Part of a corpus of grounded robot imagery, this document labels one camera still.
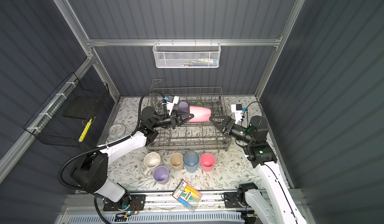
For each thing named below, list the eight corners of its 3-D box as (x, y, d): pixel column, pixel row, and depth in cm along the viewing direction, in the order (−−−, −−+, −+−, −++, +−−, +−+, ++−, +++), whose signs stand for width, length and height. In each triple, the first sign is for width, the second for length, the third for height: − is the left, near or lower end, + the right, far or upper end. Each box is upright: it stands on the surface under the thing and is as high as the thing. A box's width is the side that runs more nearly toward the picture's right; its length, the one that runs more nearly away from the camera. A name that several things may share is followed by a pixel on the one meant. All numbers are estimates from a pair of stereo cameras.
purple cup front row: (156, 184, 81) (151, 178, 73) (158, 172, 85) (154, 165, 77) (168, 184, 81) (165, 178, 73) (169, 171, 85) (167, 165, 77)
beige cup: (170, 173, 84) (168, 166, 76) (172, 159, 89) (169, 152, 81) (183, 172, 84) (182, 166, 76) (184, 159, 89) (183, 152, 81)
